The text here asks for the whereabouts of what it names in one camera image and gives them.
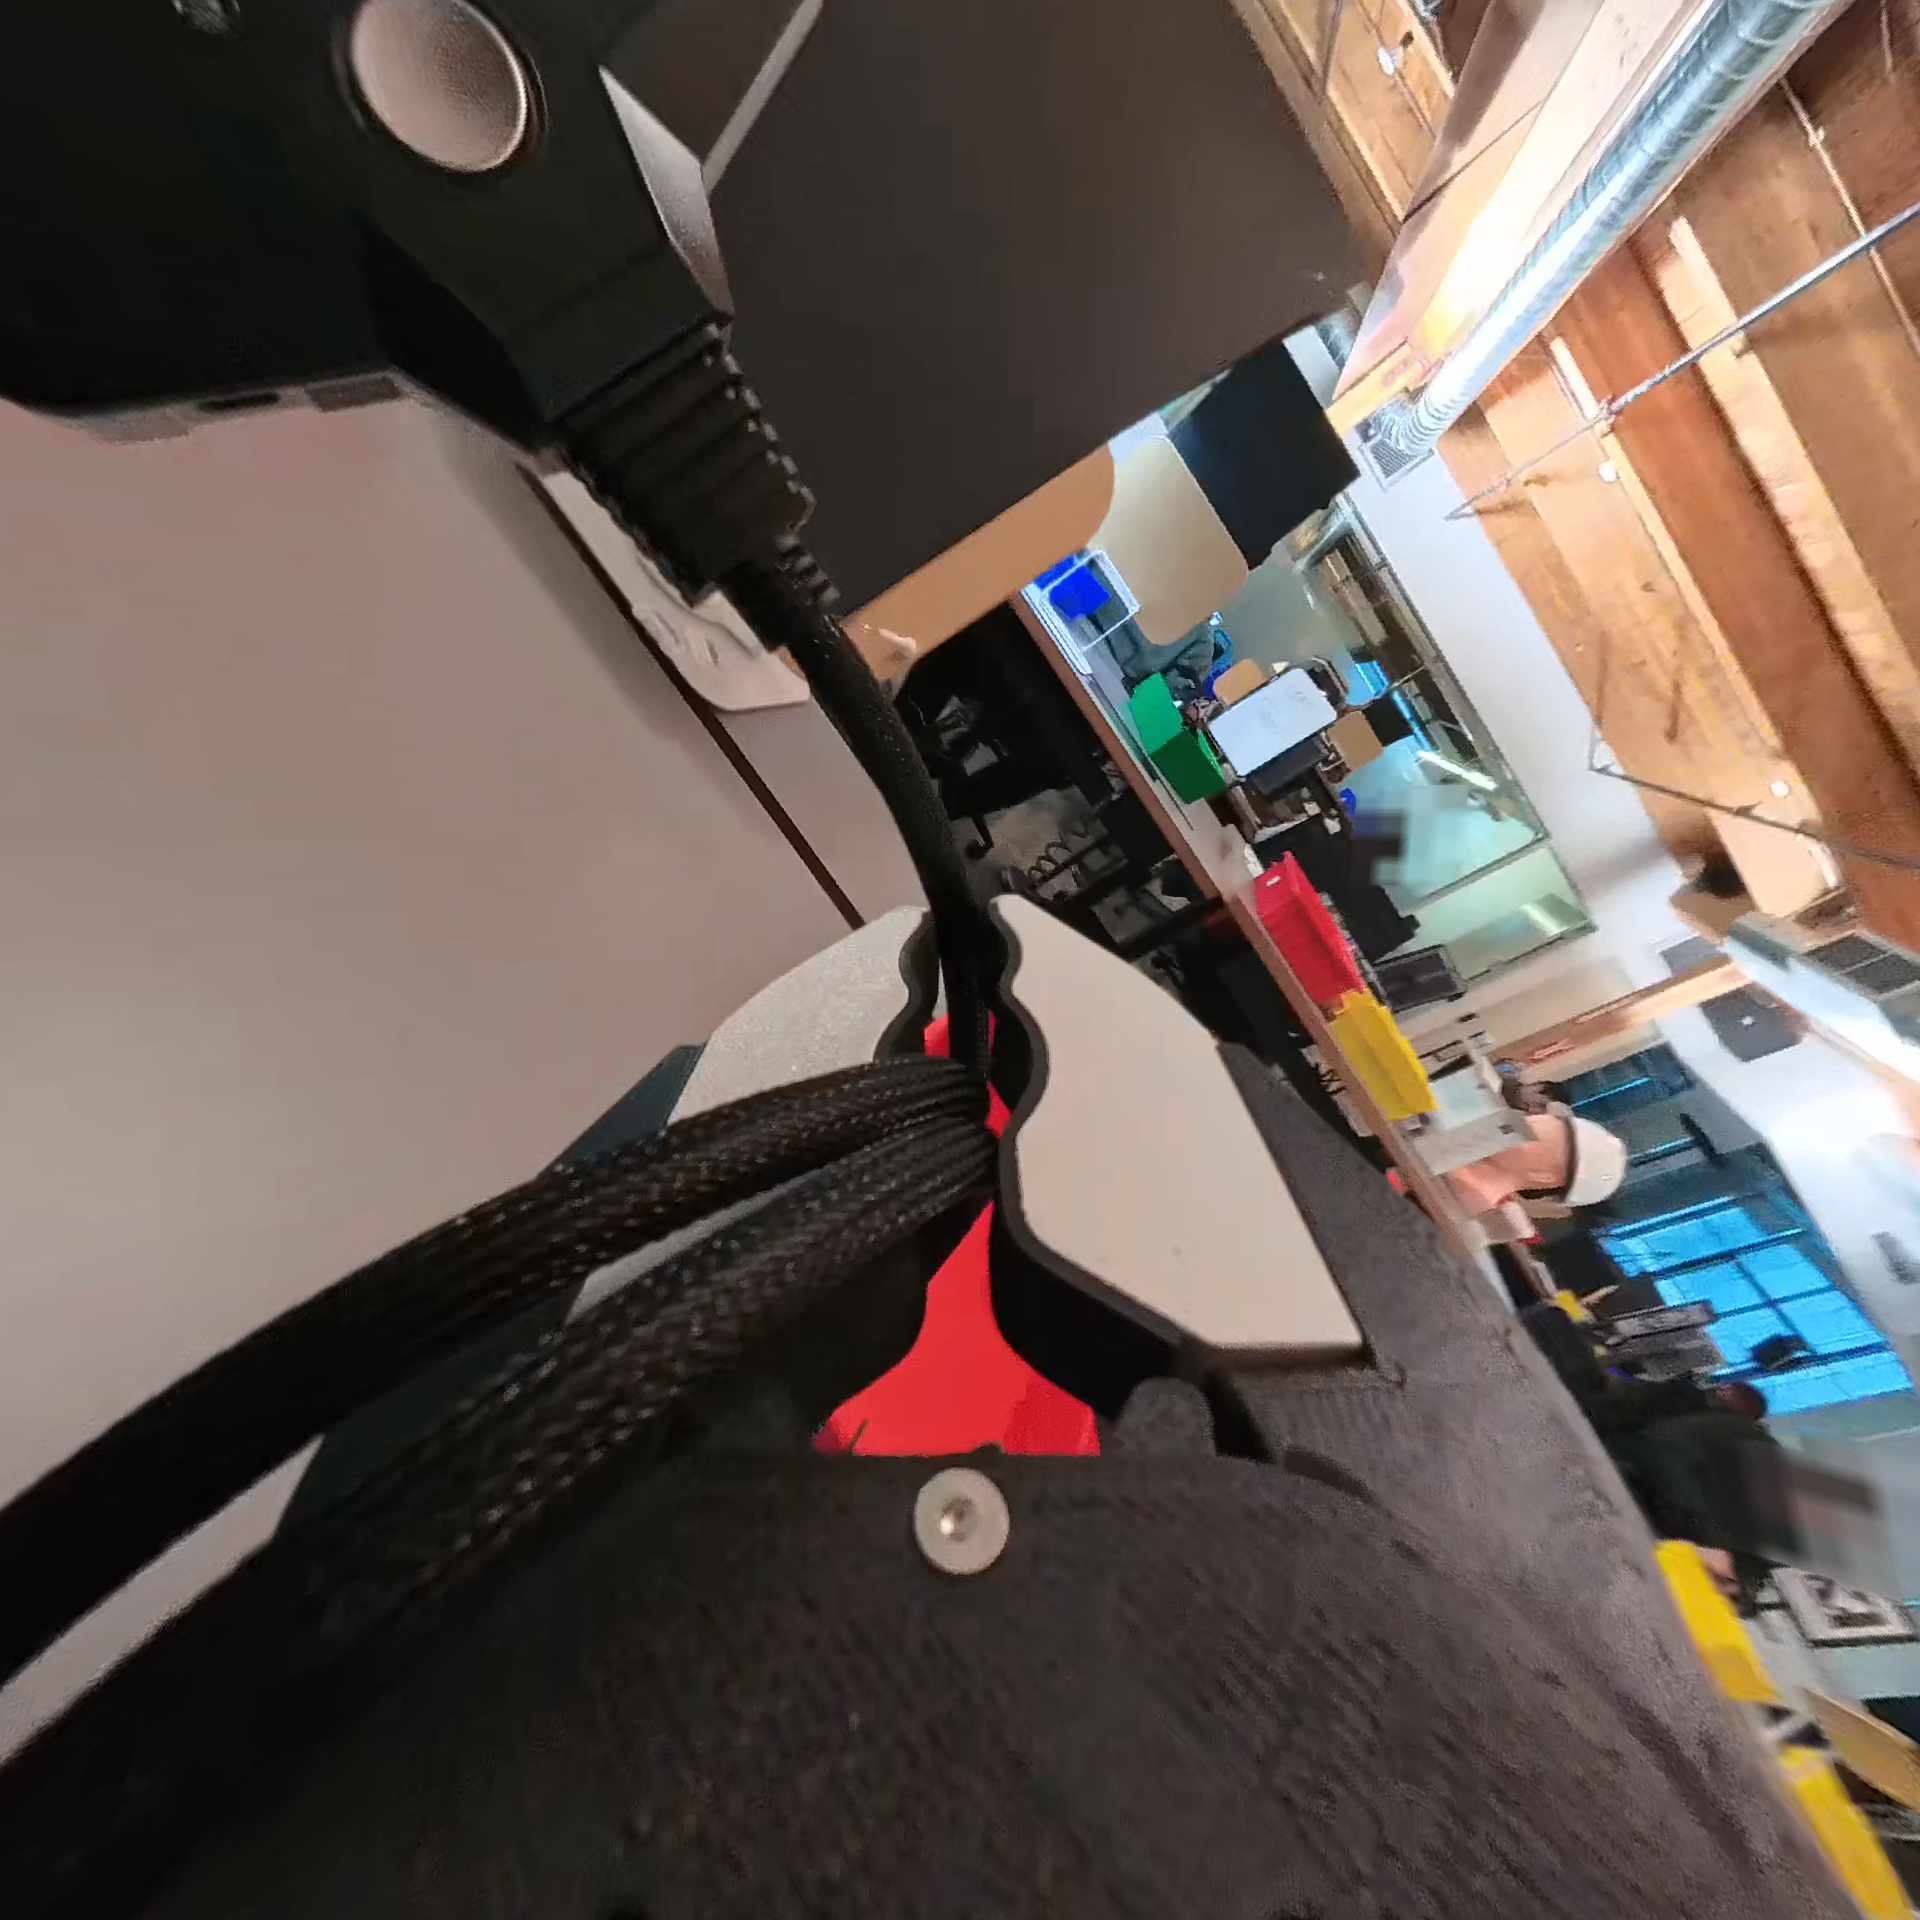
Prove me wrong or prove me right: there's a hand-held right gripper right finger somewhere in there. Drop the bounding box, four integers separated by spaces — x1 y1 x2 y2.
983 893 1368 1420

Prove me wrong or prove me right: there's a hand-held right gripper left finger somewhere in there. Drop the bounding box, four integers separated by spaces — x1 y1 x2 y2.
560 904 935 1330

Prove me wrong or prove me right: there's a red bin with black divider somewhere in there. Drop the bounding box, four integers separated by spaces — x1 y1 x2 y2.
813 1014 1106 1460

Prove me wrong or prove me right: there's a thick black braided cable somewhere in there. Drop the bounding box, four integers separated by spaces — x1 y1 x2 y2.
0 547 1002 1878

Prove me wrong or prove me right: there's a black switch hub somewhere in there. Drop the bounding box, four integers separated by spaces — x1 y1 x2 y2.
0 0 823 604

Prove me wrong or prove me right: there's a yellow plastic bin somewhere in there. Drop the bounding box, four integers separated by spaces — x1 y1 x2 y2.
1324 987 1442 1126

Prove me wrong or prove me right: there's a red plastic basket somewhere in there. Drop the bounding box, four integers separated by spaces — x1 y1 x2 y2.
1249 853 1372 1007

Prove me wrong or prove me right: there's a white board stand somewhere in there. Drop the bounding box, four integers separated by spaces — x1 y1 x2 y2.
516 457 816 711

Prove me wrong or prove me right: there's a green plastic bin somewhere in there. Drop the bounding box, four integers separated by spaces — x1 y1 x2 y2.
1126 671 1230 807

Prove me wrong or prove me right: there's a white sign board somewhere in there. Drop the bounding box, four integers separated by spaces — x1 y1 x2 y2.
1203 663 1338 781

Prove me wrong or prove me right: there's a black hanging panel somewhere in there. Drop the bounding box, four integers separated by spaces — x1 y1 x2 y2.
1162 340 1360 568

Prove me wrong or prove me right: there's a silver air duct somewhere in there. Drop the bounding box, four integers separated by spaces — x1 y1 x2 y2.
1347 0 1861 482

